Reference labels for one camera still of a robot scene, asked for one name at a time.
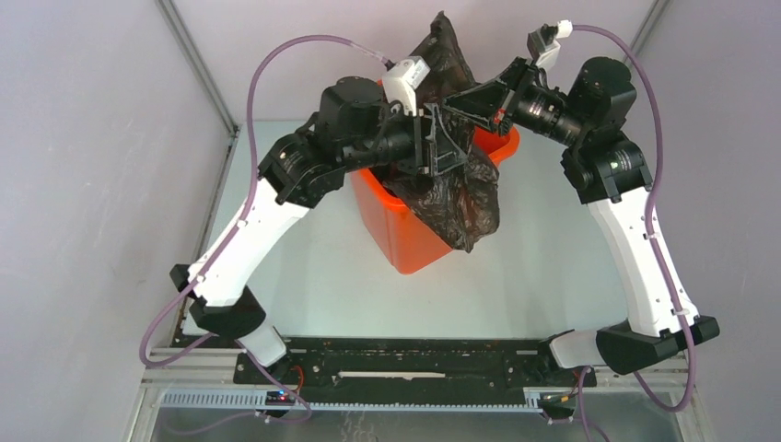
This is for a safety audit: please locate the aluminium frame post right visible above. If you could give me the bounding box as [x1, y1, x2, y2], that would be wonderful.
[629, 0, 673, 57]

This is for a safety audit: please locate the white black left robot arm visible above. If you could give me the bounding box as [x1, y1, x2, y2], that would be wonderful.
[170, 76, 472, 384]

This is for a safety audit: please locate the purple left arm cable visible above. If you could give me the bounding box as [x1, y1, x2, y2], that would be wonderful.
[138, 34, 395, 369]

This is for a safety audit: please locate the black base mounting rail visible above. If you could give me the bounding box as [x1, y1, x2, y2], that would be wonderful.
[272, 337, 597, 408]

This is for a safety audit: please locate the black plastic trash bag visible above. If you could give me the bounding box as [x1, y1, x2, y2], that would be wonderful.
[372, 11, 500, 253]

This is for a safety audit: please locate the orange plastic trash bin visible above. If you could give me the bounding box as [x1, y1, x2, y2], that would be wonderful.
[349, 79, 521, 276]

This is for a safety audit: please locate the aluminium frame post left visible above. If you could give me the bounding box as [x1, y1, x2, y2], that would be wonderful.
[156, 0, 238, 136]

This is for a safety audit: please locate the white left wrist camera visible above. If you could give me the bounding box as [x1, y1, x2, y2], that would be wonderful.
[380, 56, 430, 117]

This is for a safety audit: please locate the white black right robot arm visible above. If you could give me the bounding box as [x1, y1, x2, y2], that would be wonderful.
[442, 57, 720, 385]

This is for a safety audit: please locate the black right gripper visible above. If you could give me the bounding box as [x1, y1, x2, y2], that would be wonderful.
[443, 56, 589, 147]

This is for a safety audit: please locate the aluminium frame post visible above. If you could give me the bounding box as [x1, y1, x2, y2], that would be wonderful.
[156, 0, 238, 136]
[629, 0, 673, 57]

